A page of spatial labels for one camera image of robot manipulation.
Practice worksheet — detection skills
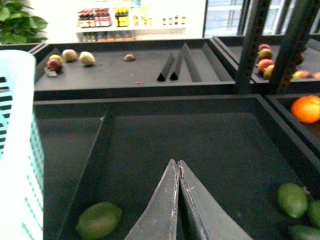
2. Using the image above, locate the black rear display tray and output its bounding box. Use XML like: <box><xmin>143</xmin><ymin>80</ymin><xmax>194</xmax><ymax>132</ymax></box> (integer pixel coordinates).
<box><xmin>33</xmin><ymin>39</ymin><xmax>235</xmax><ymax>101</ymax></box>

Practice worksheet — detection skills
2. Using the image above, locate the black tray divider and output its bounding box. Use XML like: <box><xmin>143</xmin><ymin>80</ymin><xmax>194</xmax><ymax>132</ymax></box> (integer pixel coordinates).
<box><xmin>58</xmin><ymin>107</ymin><xmax>115</xmax><ymax>240</ymax></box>

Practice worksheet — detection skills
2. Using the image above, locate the light blue plastic basket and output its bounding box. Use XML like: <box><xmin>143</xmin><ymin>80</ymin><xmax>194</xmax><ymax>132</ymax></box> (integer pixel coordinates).
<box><xmin>0</xmin><ymin>50</ymin><xmax>43</xmax><ymax>240</ymax></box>

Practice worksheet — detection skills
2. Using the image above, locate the green potted plant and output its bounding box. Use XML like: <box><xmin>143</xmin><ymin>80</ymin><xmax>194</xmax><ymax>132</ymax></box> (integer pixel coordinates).
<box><xmin>0</xmin><ymin>0</ymin><xmax>48</xmax><ymax>45</ymax></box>

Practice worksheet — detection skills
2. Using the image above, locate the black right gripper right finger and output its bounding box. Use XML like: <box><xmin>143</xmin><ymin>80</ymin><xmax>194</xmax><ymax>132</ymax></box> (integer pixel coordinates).
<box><xmin>177</xmin><ymin>159</ymin><xmax>253</xmax><ymax>240</ymax></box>

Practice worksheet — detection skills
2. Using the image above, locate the orange in right tray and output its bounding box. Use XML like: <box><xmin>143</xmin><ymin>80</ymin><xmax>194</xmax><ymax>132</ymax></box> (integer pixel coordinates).
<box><xmin>290</xmin><ymin>95</ymin><xmax>320</xmax><ymax>124</ymax></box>

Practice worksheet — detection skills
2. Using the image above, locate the black display tray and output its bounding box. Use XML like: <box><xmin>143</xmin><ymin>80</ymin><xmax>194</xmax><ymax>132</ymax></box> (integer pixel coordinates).
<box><xmin>34</xmin><ymin>95</ymin><xmax>320</xmax><ymax>240</ymax></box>
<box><xmin>33</xmin><ymin>39</ymin><xmax>235</xmax><ymax>101</ymax></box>

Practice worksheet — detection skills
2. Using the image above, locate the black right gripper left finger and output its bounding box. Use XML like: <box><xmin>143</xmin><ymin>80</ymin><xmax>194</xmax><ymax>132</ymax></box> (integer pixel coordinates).
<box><xmin>125</xmin><ymin>159</ymin><xmax>180</xmax><ymax>240</ymax></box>

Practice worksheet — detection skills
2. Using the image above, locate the black shelf post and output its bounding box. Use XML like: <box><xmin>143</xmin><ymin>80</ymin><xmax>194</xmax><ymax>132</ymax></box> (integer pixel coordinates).
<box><xmin>233</xmin><ymin>0</ymin><xmax>320</xmax><ymax>94</ymax></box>

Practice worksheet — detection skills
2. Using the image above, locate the green avocado right group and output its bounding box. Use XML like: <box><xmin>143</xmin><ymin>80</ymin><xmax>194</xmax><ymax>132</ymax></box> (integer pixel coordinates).
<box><xmin>277</xmin><ymin>182</ymin><xmax>308</xmax><ymax>219</ymax></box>

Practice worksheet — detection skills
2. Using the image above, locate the white shelf with bottles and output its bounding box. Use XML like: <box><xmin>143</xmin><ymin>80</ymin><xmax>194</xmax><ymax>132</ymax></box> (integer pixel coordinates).
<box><xmin>76</xmin><ymin>6</ymin><xmax>187</xmax><ymax>42</ymax></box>

